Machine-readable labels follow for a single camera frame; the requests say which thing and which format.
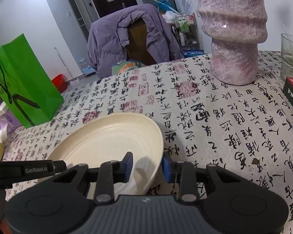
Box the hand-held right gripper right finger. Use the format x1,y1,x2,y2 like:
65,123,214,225
162,152,242,205

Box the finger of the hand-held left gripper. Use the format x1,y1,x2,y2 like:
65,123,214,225
53,160,67,175

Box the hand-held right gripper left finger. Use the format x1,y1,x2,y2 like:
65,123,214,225
52,152,133,205

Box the cream plate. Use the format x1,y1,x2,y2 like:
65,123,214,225
38,113,164,195

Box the purple tissue pack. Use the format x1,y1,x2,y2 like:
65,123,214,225
0,110,23,142

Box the calligraphy printed tablecloth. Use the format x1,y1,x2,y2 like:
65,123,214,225
0,51,293,234

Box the white book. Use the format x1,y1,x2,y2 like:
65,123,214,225
0,102,9,119

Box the red basin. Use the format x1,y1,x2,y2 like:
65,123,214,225
51,74,68,93

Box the green paper bag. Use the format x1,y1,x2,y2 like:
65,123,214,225
0,34,64,128

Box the printed seat cushion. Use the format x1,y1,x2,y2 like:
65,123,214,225
111,60,147,75

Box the blue carton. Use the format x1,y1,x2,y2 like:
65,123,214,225
183,50,205,58

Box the wooden chair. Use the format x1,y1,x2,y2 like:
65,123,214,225
126,19,157,66

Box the purple padded jacket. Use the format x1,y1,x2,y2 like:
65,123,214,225
87,4,185,78

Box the pink textured vase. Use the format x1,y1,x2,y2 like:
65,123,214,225
195,0,269,86

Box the storage rack with bottles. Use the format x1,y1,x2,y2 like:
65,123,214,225
172,13,201,51

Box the white plastic bag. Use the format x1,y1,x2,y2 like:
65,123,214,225
163,11,180,23

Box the grey side door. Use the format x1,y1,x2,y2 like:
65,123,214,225
63,0,93,36

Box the blue bag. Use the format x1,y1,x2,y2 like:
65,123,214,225
154,0,180,15

